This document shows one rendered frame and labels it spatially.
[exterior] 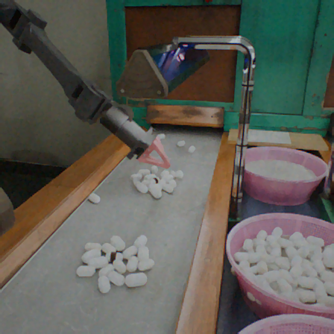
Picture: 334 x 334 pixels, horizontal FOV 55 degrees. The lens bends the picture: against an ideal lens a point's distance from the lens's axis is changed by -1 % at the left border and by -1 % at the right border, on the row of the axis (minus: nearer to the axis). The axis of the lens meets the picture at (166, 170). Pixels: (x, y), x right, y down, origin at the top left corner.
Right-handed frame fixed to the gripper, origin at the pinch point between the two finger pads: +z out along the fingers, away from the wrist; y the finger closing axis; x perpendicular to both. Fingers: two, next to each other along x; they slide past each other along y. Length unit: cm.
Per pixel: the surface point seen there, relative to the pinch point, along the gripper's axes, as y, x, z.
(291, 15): 52, -48, 2
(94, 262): -32.1, 8.8, -1.4
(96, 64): 141, 43, -64
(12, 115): 148, 123, -98
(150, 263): -30.1, 2.8, 6.3
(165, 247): -23.3, 3.1, 8.4
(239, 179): -5.5, -11.7, 13.7
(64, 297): -39.2, 11.7, -2.1
